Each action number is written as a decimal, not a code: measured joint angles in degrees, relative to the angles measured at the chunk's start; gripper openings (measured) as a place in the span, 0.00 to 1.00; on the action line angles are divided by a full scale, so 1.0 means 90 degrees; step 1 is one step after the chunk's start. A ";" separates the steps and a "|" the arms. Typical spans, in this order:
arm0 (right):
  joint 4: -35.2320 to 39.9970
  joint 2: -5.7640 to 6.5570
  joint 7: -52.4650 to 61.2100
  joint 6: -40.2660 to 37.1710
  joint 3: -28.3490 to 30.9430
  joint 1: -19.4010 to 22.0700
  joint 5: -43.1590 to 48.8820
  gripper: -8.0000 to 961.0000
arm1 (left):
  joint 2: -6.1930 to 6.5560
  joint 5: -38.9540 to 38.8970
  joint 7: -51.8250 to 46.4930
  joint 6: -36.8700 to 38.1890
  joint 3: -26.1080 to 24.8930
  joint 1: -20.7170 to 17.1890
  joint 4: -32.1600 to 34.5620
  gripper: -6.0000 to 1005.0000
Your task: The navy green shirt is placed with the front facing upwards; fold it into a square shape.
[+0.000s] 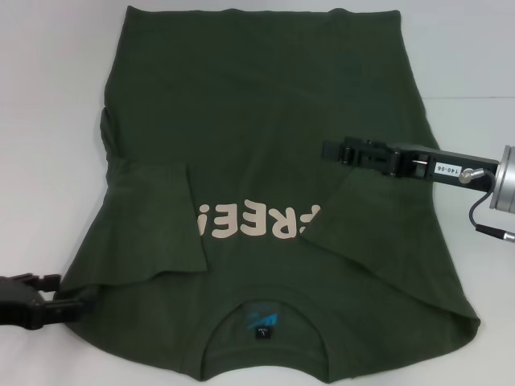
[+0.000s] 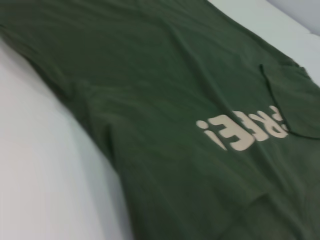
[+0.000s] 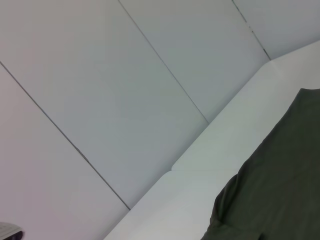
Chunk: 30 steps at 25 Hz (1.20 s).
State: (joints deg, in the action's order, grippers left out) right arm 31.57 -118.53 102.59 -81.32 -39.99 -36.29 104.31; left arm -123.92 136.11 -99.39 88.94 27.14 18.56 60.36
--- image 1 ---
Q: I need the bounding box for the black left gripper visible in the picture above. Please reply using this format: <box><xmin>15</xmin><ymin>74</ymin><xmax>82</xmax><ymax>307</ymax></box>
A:
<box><xmin>0</xmin><ymin>273</ymin><xmax>96</xmax><ymax>327</ymax></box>

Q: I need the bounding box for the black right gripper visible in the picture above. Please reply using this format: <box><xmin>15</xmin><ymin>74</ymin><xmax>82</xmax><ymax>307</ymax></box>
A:
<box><xmin>321</xmin><ymin>135</ymin><xmax>501</xmax><ymax>190</ymax></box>

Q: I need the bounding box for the dark green printed t-shirt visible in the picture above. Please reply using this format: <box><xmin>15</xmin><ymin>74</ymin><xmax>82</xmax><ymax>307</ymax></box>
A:
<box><xmin>60</xmin><ymin>4</ymin><xmax>481</xmax><ymax>386</ymax></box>

